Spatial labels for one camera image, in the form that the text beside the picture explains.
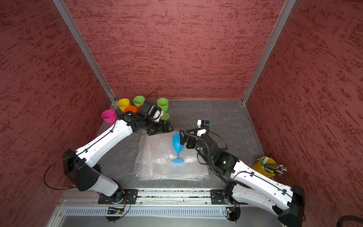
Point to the orange glass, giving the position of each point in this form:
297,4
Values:
131,108

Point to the right aluminium corner post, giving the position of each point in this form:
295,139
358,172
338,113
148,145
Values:
278,27

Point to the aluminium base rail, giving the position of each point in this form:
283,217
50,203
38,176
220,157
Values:
152,202

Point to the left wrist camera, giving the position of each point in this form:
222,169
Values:
157,114

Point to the left aluminium corner post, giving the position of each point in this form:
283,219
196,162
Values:
67,18

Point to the blue glass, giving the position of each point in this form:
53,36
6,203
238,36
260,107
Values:
178,147

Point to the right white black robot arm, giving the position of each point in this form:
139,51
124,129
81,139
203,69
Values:
245,185

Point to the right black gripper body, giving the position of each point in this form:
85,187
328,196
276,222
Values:
194,143

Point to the pink glass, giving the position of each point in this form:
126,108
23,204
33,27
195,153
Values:
109,116

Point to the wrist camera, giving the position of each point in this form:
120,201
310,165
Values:
157,114
202,126

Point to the yellow pen cup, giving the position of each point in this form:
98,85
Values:
259,166

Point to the aluminium corner post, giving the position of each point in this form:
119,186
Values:
278,27
67,18

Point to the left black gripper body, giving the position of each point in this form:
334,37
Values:
153,126

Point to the bright green wine glass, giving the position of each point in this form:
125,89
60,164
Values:
139,101

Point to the yellow glass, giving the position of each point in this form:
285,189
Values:
123,104

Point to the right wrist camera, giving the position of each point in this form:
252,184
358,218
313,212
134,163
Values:
202,126

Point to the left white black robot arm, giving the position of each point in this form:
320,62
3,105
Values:
80,165

